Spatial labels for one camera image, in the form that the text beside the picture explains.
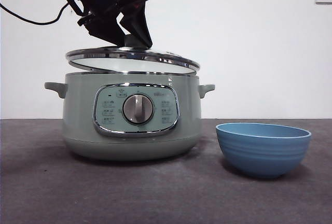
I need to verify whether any glass lid with green knob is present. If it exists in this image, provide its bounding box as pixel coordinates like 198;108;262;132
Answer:
65;34;201;76

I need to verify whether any pale green electric steamer pot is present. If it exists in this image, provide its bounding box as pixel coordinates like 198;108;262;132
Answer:
44;71;216;161

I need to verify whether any blue ribbed bowl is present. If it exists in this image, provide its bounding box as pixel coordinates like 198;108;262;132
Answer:
215;122;312;179

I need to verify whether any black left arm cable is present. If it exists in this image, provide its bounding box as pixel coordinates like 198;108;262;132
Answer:
0;2;71;25

